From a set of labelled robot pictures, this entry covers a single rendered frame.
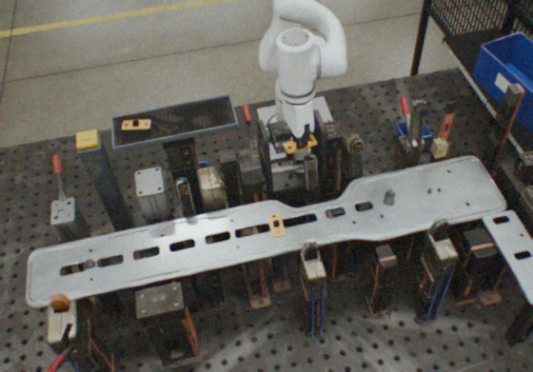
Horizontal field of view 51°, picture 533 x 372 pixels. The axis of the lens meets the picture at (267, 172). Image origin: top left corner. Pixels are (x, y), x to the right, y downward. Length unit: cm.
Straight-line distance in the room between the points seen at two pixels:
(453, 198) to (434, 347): 45
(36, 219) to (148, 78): 175
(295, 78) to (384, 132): 107
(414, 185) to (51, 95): 265
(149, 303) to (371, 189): 72
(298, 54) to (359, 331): 92
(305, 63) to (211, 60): 257
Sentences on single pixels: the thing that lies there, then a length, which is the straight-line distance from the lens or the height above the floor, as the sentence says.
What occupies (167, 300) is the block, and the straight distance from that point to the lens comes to 151.
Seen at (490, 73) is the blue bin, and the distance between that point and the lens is 202.
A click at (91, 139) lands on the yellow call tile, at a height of 116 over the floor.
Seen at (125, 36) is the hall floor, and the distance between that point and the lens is 416.
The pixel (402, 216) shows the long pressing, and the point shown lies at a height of 100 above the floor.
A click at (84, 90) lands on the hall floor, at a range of 380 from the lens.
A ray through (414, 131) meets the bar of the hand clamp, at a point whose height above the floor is 111.
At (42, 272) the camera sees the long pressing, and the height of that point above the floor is 100.
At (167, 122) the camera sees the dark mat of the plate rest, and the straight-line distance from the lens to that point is 172.
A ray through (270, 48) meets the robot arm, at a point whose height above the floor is 123.
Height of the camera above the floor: 234
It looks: 50 degrees down
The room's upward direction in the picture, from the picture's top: 5 degrees counter-clockwise
